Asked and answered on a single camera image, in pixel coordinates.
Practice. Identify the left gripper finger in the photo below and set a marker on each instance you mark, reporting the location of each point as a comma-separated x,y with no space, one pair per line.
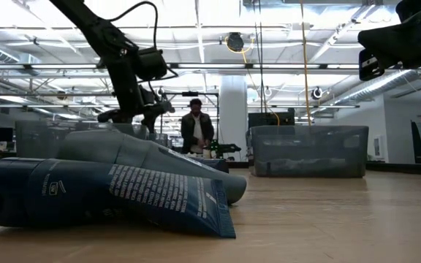
155,111
113,116

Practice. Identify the wide smoky plastic bin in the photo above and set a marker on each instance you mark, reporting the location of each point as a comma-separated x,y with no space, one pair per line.
38,140
305,153

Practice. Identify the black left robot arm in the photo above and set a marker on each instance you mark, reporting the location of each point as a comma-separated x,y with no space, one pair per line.
97,29

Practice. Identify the person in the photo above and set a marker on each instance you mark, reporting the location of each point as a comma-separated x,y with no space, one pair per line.
196,128

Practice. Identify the white building pillar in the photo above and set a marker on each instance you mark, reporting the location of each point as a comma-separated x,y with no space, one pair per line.
232,109

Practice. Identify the green and black device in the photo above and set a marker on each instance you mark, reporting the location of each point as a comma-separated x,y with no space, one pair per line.
225,148

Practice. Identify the black office chair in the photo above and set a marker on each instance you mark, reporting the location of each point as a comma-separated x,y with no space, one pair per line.
417,142

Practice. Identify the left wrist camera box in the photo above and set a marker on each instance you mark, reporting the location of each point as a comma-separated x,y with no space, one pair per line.
152,64

